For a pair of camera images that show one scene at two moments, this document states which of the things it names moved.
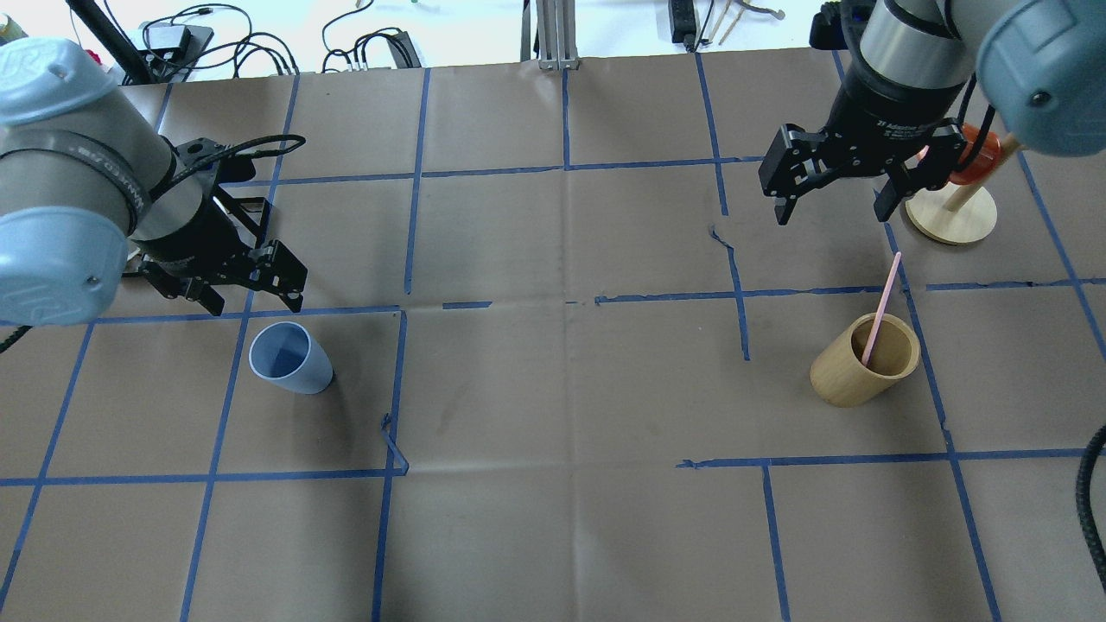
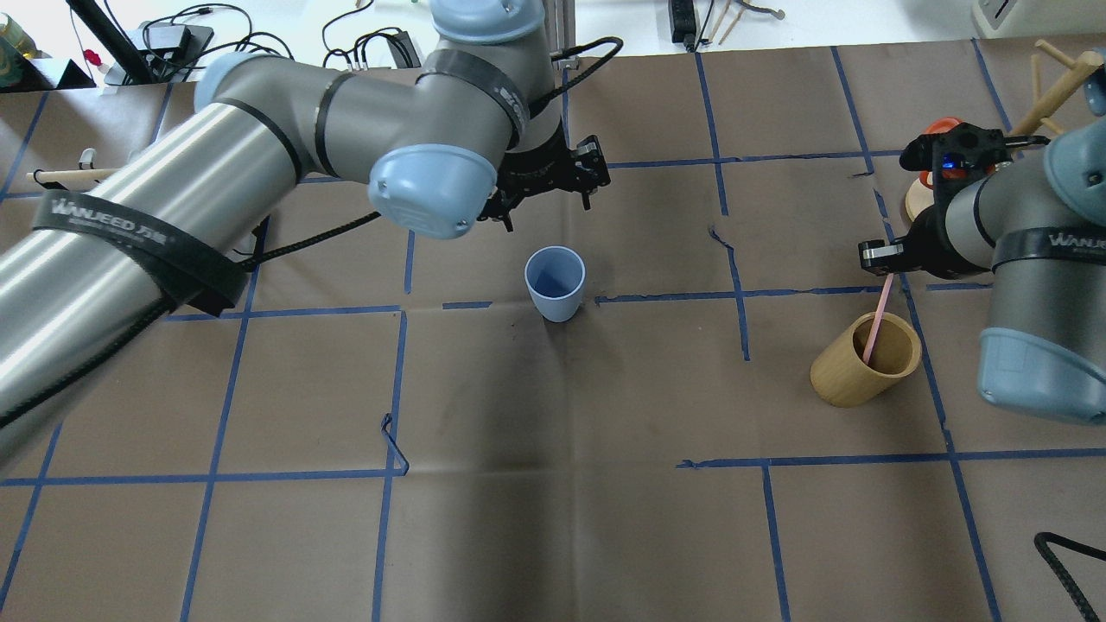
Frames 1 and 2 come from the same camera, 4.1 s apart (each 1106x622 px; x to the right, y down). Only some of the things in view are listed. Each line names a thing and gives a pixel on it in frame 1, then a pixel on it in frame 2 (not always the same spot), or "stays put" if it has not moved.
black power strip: (683, 22) stays put
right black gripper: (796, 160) → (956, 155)
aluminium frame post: (557, 45) stays put
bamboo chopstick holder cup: (837, 374) stays put
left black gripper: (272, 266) → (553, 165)
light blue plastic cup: (287, 355) → (556, 276)
